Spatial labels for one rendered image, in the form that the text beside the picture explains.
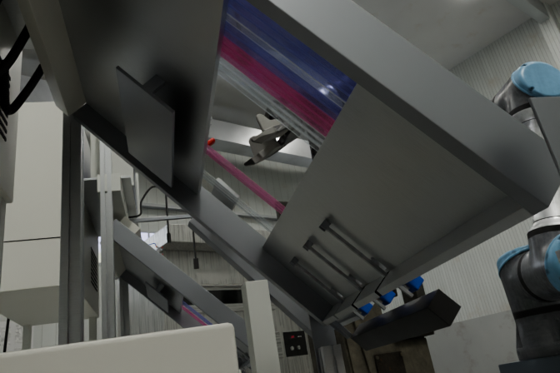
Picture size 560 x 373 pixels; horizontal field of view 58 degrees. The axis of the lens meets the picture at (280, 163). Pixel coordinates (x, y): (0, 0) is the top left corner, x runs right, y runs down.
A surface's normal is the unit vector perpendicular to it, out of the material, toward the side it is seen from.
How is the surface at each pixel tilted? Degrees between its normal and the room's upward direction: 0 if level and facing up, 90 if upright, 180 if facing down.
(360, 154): 133
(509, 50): 90
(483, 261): 90
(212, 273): 90
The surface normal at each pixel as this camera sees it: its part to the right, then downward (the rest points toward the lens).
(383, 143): -0.60, 0.66
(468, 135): 0.19, -0.43
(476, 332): -0.77, -0.15
